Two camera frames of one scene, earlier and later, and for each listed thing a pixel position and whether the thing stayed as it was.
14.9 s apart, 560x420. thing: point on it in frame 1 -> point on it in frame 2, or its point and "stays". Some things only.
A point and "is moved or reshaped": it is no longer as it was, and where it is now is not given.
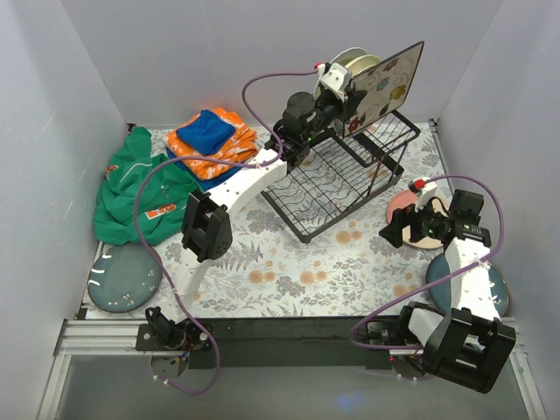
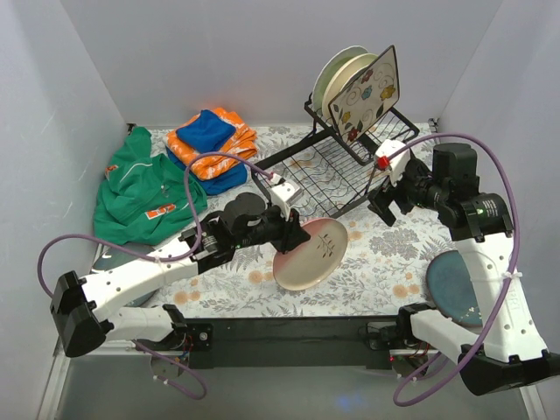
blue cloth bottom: (205, 184) stays
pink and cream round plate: (408, 198) -> (315, 261)
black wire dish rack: (339, 173) stays
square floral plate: (387, 82) is moved or reshaped
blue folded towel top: (206, 133) stays
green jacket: (164, 192) stays
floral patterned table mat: (311, 243) stays
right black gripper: (405, 224) -> (389, 198)
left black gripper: (346, 103) -> (290, 232)
